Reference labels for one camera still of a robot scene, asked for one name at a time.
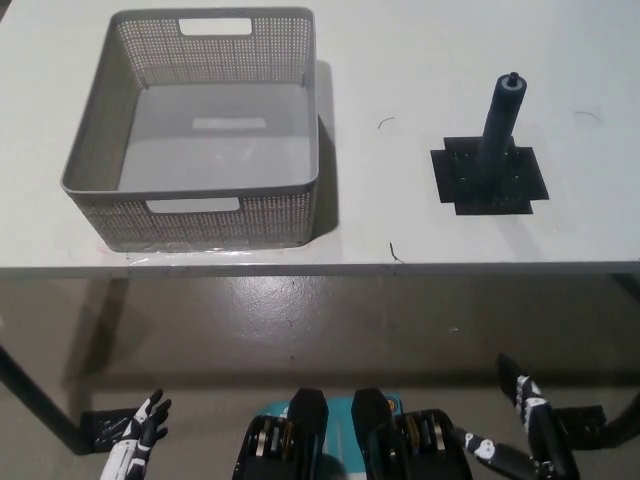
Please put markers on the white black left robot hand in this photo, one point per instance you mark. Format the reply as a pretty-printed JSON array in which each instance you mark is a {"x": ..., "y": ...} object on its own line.
[{"x": 131, "y": 450}]

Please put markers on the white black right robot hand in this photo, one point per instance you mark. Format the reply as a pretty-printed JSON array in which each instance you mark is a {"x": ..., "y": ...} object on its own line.
[{"x": 545, "y": 435}]

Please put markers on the black floor foot plate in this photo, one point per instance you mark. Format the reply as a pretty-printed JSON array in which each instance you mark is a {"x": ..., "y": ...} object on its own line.
[
  {"x": 582, "y": 417},
  {"x": 107, "y": 425}
]

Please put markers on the black table leg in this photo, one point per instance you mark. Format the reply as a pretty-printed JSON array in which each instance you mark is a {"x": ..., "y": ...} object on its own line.
[
  {"x": 625, "y": 420},
  {"x": 40, "y": 400}
]

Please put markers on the black teal robot torso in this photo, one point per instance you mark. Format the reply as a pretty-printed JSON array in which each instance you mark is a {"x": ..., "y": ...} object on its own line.
[{"x": 310, "y": 420}]

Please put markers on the clear tape strip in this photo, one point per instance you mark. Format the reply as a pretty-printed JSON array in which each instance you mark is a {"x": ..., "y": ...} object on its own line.
[{"x": 210, "y": 254}]

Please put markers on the black screwdriver holder pad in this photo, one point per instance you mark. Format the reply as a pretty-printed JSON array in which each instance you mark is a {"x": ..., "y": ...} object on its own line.
[{"x": 450, "y": 175}]

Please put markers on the grey perforated plastic basket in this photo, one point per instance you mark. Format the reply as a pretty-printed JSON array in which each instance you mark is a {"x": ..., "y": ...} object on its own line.
[{"x": 210, "y": 145}]

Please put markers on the black table frame bar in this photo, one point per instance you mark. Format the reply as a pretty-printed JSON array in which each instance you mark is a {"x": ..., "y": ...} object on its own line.
[{"x": 627, "y": 285}]

